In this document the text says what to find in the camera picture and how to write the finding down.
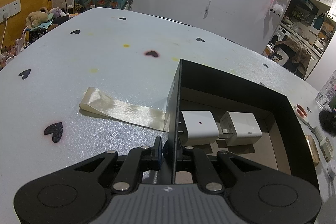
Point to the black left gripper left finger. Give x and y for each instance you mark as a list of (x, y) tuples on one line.
[(156, 154)]

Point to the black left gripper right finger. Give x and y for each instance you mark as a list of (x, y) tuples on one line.
[(181, 158)]

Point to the white power adapter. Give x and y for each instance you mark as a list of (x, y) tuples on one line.
[(239, 128), (197, 128)]

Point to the black box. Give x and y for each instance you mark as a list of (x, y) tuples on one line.
[(200, 87)]

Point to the cream satin ribbon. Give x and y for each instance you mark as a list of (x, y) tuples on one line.
[(97, 102)]

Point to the gold oval case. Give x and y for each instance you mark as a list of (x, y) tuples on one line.
[(313, 150)]

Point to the white cartoon tote bag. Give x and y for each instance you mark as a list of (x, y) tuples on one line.
[(279, 54)]

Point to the clear plastic water bottle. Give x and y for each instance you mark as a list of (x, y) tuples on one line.
[(326, 95)]

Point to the white washing machine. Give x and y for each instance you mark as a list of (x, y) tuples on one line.
[(280, 34)]

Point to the white sheep plush toy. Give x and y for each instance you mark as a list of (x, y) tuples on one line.
[(277, 9)]

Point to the brown teddy bear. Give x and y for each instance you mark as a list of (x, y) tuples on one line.
[(35, 19)]

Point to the white wall socket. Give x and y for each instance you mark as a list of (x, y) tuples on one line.
[(10, 10)]

